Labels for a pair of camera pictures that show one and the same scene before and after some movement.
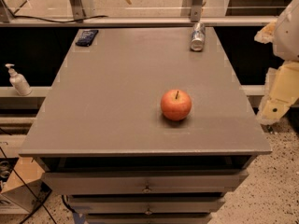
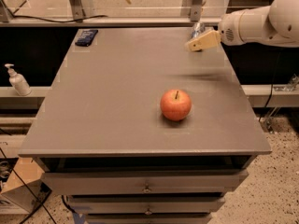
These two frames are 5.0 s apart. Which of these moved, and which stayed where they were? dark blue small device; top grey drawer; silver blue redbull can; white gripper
Moved: white gripper
Stayed: silver blue redbull can; top grey drawer; dark blue small device
